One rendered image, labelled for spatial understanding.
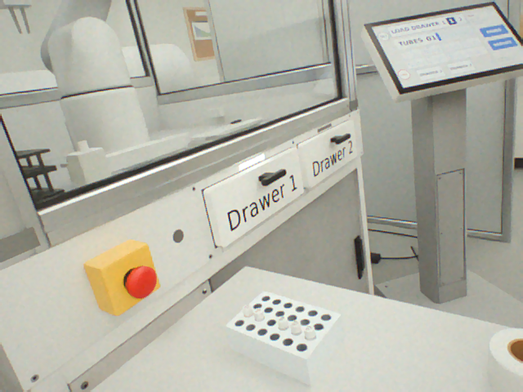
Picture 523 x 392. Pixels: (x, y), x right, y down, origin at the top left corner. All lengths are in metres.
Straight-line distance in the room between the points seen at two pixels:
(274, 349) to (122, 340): 0.24
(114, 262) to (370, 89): 2.09
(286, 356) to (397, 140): 2.04
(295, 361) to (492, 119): 1.93
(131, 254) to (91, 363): 0.16
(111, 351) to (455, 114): 1.34
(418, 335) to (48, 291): 0.45
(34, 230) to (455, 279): 1.60
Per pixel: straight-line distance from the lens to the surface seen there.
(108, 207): 0.52
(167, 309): 0.63
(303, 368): 0.44
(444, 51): 1.46
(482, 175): 2.31
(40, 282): 0.51
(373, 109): 2.41
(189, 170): 0.61
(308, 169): 0.87
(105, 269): 0.49
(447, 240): 1.68
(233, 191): 0.65
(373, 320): 0.53
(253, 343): 0.48
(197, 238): 0.63
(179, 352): 0.55
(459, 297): 1.85
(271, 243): 0.82
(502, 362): 0.44
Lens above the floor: 1.09
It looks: 18 degrees down
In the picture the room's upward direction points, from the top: 11 degrees counter-clockwise
